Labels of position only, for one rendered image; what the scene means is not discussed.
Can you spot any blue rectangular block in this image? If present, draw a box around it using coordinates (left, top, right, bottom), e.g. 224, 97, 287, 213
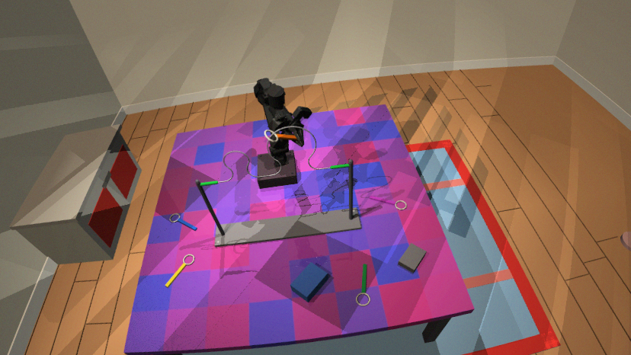
290, 262, 328, 302

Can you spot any green flat bar with grey loop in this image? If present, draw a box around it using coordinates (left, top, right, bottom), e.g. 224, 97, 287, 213
356, 264, 370, 306

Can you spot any yellow stick with grey loop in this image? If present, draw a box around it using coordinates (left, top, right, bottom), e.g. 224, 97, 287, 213
166, 254, 195, 287

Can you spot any orange handle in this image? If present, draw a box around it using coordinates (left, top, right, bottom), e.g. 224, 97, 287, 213
264, 130, 298, 142

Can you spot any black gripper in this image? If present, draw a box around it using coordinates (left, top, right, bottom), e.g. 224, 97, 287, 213
271, 106, 312, 149

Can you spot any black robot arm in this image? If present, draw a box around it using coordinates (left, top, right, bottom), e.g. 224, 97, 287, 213
253, 78, 290, 165

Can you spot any blue-handled metal ring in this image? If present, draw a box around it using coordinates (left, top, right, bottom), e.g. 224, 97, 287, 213
170, 213, 197, 231

